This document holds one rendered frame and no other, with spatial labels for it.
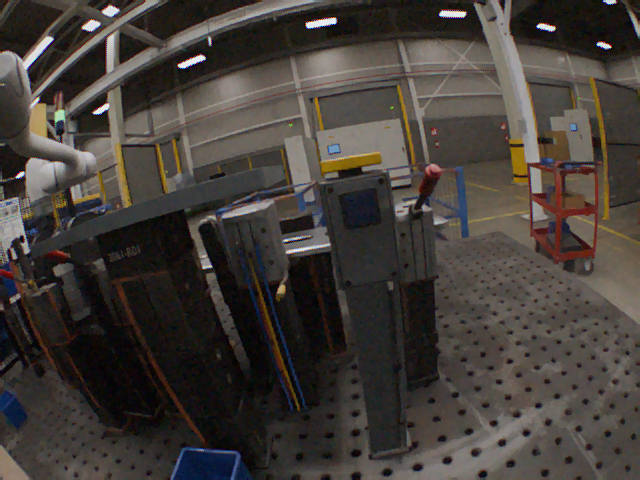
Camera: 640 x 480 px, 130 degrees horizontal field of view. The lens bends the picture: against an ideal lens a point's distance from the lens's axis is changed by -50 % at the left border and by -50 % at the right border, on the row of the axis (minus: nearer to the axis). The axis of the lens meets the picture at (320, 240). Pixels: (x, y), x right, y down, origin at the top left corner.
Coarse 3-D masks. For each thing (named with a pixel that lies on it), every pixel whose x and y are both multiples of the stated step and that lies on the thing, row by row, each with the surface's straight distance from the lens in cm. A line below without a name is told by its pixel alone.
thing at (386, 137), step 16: (336, 128) 841; (352, 128) 841; (368, 128) 845; (384, 128) 850; (400, 128) 859; (320, 144) 839; (336, 144) 835; (352, 144) 838; (368, 144) 841; (384, 144) 847; (400, 144) 855; (384, 160) 846; (400, 160) 854
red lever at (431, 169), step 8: (432, 168) 35; (424, 176) 36; (432, 176) 35; (440, 176) 36; (424, 184) 37; (432, 184) 36; (424, 192) 38; (432, 192) 39; (416, 200) 43; (424, 200) 42; (408, 208) 46; (416, 208) 44; (416, 216) 45
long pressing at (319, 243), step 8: (440, 216) 69; (440, 224) 62; (448, 224) 64; (296, 232) 74; (304, 232) 72; (312, 232) 71; (320, 232) 69; (288, 240) 69; (304, 240) 65; (312, 240) 64; (320, 240) 62; (328, 240) 61; (288, 248) 62; (296, 248) 59; (304, 248) 58; (312, 248) 58; (320, 248) 58; (328, 248) 58; (200, 256) 76; (288, 256) 59; (296, 256) 58; (208, 264) 65; (208, 272) 64
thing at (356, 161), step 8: (376, 152) 29; (328, 160) 28; (336, 160) 28; (344, 160) 28; (352, 160) 28; (360, 160) 28; (368, 160) 29; (376, 160) 29; (320, 168) 28; (328, 168) 28; (336, 168) 28; (344, 168) 28; (352, 168) 29; (360, 168) 31; (344, 176) 30
